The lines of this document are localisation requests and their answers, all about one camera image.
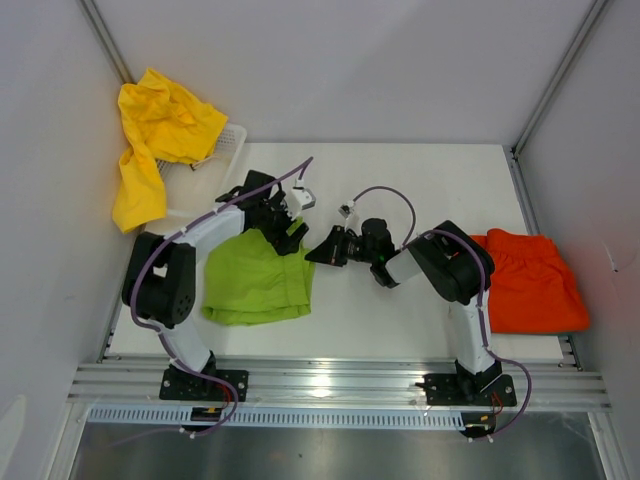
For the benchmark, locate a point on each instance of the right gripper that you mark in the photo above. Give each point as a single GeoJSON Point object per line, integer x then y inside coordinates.
{"type": "Point", "coordinates": [331, 250]}

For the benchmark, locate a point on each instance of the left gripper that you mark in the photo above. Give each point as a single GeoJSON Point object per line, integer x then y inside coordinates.
{"type": "Point", "coordinates": [290, 243]}

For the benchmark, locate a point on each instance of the lime green shorts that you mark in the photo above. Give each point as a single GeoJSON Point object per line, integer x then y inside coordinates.
{"type": "Point", "coordinates": [247, 283]}

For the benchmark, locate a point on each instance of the orange shorts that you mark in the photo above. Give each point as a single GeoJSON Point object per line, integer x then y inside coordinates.
{"type": "Point", "coordinates": [533, 291]}

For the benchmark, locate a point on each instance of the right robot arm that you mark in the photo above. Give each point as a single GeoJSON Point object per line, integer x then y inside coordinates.
{"type": "Point", "coordinates": [455, 265]}

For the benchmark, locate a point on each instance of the yellow shorts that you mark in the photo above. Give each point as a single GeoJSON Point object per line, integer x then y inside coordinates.
{"type": "Point", "coordinates": [162, 121]}

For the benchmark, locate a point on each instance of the white plastic basket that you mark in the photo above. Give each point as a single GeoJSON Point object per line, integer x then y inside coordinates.
{"type": "Point", "coordinates": [191, 190]}

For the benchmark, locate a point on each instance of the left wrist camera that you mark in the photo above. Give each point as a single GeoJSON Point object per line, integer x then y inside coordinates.
{"type": "Point", "coordinates": [299, 199]}

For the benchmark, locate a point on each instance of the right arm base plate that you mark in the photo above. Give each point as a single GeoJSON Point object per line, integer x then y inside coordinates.
{"type": "Point", "coordinates": [442, 389]}

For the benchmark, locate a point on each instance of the aluminium mounting rail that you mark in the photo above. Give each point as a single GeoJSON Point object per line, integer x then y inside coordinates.
{"type": "Point", "coordinates": [335, 383]}

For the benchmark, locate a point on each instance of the slotted cable duct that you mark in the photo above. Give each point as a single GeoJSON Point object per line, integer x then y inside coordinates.
{"type": "Point", "coordinates": [279, 417]}

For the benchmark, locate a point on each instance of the left aluminium frame post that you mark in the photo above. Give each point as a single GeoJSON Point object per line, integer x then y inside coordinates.
{"type": "Point", "coordinates": [105, 40]}

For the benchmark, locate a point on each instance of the aluminium frame post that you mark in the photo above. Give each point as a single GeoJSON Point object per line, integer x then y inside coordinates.
{"type": "Point", "coordinates": [105, 40]}
{"type": "Point", "coordinates": [576, 47]}

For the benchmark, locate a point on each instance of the right aluminium frame post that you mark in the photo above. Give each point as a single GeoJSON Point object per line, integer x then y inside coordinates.
{"type": "Point", "coordinates": [576, 47]}

